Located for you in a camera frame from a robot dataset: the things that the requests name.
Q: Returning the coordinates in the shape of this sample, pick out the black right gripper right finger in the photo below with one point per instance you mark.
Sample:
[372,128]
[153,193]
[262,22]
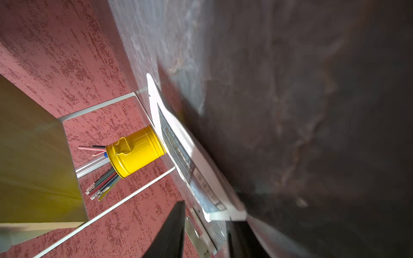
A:
[242,241]

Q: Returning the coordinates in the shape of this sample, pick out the beige rectangular case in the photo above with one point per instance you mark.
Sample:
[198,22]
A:
[199,236]

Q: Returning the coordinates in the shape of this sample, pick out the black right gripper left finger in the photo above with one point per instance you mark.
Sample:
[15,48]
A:
[170,240]

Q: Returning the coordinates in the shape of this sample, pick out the wooden shelf with white frame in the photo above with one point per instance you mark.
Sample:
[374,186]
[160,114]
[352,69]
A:
[42,200]

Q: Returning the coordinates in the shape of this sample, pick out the yellow pen cup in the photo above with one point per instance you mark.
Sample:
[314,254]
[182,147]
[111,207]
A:
[135,151]

